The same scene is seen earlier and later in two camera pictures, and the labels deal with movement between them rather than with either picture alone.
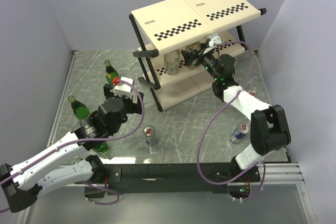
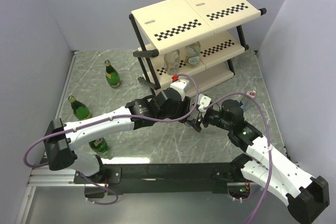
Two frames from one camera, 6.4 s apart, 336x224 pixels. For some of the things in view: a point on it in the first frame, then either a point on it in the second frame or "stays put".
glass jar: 171,60 stays put
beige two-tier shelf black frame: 185,23 stays put
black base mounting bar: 203,178 stays put
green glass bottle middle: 80,111 stays put
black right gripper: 189,56 to 195,124
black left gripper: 134,107 to 184,106
